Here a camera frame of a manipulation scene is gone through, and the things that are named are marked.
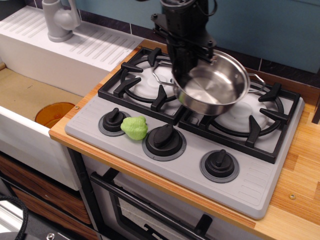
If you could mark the black right stove knob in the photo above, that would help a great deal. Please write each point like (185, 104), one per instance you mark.
(219, 166)

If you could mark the orange plastic plate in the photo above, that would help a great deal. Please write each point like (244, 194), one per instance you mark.
(53, 113)

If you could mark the green toy cauliflower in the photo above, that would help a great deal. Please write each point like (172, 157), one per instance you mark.
(135, 127)

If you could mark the white toy sink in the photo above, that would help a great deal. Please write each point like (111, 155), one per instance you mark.
(36, 72)

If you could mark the black left stove knob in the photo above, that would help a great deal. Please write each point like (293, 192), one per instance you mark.
(110, 123)

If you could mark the black stove knob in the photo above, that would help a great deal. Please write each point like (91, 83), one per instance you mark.
(219, 166)
(110, 123)
(164, 143)

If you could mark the black right burner grate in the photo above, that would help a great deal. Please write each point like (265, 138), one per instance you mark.
(257, 125)

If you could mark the black burner grate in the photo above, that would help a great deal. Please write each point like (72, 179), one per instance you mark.
(257, 125)
(135, 87)

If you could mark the stainless steel pot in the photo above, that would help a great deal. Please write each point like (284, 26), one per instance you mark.
(213, 88)

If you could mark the black middle stove knob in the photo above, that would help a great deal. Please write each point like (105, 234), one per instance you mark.
(164, 143)

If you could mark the black left burner grate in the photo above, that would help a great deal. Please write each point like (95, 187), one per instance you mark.
(135, 87)

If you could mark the wooden drawer fronts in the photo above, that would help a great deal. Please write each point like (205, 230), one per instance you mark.
(47, 198)

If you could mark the grey toy stove top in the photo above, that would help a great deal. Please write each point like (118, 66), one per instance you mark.
(250, 193)

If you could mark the grey toy faucet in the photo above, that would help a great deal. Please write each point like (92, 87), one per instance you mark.
(60, 22)

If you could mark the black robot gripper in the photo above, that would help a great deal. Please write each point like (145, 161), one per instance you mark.
(183, 24)

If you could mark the toy oven door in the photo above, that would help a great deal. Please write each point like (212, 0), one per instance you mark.
(149, 214)

